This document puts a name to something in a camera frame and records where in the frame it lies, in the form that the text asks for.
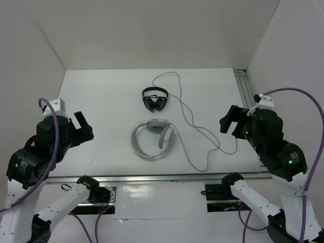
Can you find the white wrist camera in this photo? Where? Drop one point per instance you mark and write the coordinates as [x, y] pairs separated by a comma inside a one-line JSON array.
[[58, 106], [263, 102]]

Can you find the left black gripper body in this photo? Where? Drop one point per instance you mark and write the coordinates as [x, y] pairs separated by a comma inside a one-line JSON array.
[[76, 136]]

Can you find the aluminium rail front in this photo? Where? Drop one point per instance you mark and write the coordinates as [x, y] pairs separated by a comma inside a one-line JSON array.
[[142, 179]]

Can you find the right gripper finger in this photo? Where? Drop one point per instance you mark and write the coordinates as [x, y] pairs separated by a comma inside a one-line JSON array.
[[225, 123], [237, 111]]

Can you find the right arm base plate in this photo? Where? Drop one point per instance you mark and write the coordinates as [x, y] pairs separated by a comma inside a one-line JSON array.
[[220, 201]]

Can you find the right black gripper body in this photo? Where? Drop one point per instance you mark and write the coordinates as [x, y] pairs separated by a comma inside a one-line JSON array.
[[242, 121]]

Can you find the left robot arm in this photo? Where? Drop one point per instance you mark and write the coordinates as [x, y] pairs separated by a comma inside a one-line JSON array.
[[20, 222]]

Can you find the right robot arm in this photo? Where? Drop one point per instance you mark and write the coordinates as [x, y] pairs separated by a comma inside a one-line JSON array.
[[295, 221]]

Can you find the aluminium rail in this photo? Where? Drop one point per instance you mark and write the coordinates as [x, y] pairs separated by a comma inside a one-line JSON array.
[[244, 89], [142, 179]]

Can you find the aluminium rail right side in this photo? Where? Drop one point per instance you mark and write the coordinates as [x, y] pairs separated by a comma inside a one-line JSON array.
[[244, 89]]

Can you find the small black headphones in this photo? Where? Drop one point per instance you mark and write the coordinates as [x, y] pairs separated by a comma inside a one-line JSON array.
[[154, 102]]

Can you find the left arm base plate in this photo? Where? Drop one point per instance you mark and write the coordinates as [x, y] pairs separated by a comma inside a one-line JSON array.
[[104, 202]]

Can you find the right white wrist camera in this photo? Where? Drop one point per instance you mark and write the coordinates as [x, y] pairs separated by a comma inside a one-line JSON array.
[[263, 102]]

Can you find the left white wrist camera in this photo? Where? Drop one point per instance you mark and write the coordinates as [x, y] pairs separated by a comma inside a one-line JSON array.
[[58, 106]]

